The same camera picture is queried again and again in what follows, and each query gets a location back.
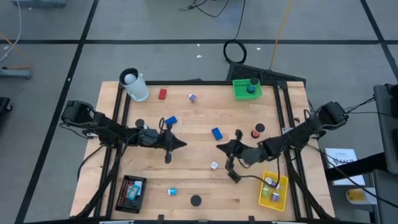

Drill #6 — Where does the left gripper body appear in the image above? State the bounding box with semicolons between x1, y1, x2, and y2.
157;124;174;164

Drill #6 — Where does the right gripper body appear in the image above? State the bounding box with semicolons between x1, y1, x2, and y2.
228;129;249;171

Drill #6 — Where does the red sand hourglass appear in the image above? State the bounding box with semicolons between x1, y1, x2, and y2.
250;123;266;139

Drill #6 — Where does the black plastic box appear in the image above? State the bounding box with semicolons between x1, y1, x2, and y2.
228;172;243;184

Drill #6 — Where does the blue sand hourglass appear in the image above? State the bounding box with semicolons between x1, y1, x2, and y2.
246;77;260;95

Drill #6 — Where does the teal card case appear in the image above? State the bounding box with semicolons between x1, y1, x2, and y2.
126;184;141;202

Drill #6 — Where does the yellow plastic basket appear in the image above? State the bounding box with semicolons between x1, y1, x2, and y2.
258;170;289;212

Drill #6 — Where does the white sand hourglass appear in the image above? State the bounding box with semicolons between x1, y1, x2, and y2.
134;118;149;130

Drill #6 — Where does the green plastic basket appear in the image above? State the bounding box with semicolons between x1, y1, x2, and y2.
232;78;263;101

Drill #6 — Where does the white cylindrical container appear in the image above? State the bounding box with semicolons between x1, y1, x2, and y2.
119;67;149;103

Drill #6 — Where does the black perforated panel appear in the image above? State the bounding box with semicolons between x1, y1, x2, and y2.
226;62;307;86

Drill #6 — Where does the black plastic tray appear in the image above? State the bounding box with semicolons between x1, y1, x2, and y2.
114;175;147;215

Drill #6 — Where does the white printed paper sheet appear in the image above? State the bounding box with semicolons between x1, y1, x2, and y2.
324;147;366;187

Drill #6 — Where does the black diagonal beam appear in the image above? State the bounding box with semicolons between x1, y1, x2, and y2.
325;151;388;182

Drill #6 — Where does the grey metal cabinet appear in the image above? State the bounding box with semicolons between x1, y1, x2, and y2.
373;83;398;175

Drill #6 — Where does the grey stand foot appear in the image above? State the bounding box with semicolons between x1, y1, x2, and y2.
0;67;32;79
11;0;68;9

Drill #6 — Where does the black floor object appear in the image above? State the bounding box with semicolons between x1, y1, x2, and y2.
0;96;13;125

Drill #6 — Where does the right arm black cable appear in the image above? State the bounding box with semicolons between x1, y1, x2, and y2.
238;157;280;189

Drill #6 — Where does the black coiled cable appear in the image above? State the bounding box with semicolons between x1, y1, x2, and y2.
223;0;248;65

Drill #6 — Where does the long yellow cable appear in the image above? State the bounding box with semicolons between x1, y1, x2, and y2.
269;0;294;70

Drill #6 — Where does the loose black floor cable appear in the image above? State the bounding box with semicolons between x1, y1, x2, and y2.
179;0;233;18

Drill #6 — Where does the black cable bundle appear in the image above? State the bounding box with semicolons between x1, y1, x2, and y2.
345;96;379;114

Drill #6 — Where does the thin yellow floor cable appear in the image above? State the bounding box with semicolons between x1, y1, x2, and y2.
0;30;32;70

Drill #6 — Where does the white floor cable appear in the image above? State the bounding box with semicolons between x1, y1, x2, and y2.
0;0;22;63

